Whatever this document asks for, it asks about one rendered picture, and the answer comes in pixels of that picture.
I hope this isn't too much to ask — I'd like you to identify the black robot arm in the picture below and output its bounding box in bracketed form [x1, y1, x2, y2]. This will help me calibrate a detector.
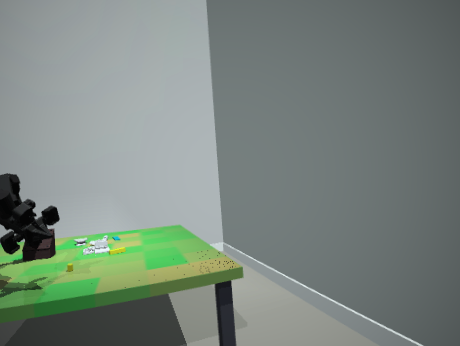
[0, 173, 42, 246]

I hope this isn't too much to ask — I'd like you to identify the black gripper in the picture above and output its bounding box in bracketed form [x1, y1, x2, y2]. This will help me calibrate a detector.
[0, 205, 60, 255]

